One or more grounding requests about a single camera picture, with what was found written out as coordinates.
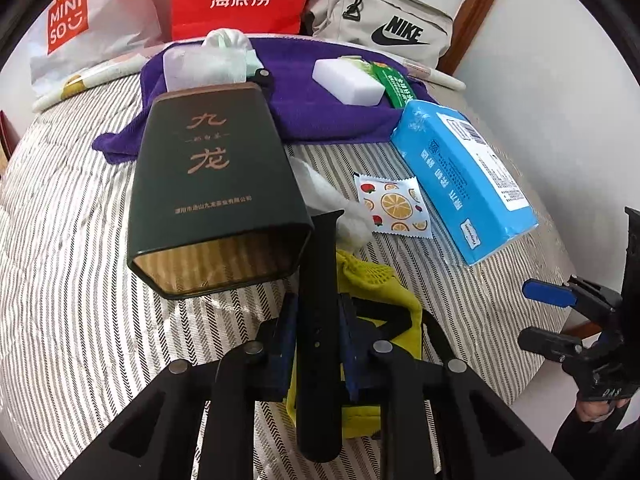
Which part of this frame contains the yellow black pouch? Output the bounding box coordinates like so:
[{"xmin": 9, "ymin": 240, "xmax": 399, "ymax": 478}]
[{"xmin": 294, "ymin": 250, "xmax": 439, "ymax": 462}]

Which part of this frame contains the fruit pattern wet wipe packet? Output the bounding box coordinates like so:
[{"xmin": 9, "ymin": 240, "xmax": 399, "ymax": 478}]
[{"xmin": 354, "ymin": 174, "xmax": 433, "ymax": 240}]

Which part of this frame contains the white tissue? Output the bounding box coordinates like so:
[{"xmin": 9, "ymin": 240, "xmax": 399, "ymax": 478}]
[{"xmin": 288, "ymin": 156, "xmax": 374, "ymax": 254}]

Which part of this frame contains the green snack packet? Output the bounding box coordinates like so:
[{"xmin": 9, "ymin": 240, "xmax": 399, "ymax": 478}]
[{"xmin": 372, "ymin": 62, "xmax": 416, "ymax": 110}]

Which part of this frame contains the white foam sponge block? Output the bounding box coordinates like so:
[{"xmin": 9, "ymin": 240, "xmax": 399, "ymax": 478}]
[{"xmin": 312, "ymin": 58, "xmax": 385, "ymax": 106}]

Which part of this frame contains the green tissue pack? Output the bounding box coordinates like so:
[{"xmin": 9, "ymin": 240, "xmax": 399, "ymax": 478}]
[{"xmin": 340, "ymin": 55, "xmax": 374, "ymax": 76}]

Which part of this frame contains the person's right hand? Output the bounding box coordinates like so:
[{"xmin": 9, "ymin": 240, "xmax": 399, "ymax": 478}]
[{"xmin": 575, "ymin": 399, "xmax": 630, "ymax": 422}]

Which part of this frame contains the blue tissue box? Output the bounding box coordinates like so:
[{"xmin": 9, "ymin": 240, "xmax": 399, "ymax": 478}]
[{"xmin": 390, "ymin": 100, "xmax": 538, "ymax": 266}]

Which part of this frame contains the striped mattress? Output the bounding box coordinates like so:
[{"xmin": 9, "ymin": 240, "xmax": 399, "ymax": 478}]
[{"xmin": 1, "ymin": 76, "xmax": 575, "ymax": 479}]

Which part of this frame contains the dark green tea tin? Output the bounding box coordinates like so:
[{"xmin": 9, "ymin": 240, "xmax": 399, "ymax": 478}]
[{"xmin": 127, "ymin": 82, "xmax": 312, "ymax": 299}]

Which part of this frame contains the purple towel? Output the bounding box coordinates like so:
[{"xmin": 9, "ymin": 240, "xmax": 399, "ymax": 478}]
[{"xmin": 92, "ymin": 36, "xmax": 433, "ymax": 165}]

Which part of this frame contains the framed picture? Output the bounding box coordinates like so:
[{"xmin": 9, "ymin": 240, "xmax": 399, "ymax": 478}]
[{"xmin": 0, "ymin": 110, "xmax": 20, "ymax": 174}]

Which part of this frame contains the rolled patterned paper tube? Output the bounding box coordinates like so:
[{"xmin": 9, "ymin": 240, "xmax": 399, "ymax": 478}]
[{"xmin": 32, "ymin": 44, "xmax": 466, "ymax": 114}]

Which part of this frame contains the beige Nike bag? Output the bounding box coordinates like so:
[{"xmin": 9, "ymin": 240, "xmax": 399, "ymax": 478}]
[{"xmin": 304, "ymin": 0, "xmax": 452, "ymax": 67}]

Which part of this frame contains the white Miniso plastic bag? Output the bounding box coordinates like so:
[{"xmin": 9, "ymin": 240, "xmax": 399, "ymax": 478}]
[{"xmin": 26, "ymin": 0, "xmax": 162, "ymax": 98}]

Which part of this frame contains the wooden door frame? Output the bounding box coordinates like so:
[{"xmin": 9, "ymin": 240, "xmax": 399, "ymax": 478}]
[{"xmin": 437, "ymin": 0, "xmax": 495, "ymax": 75}]

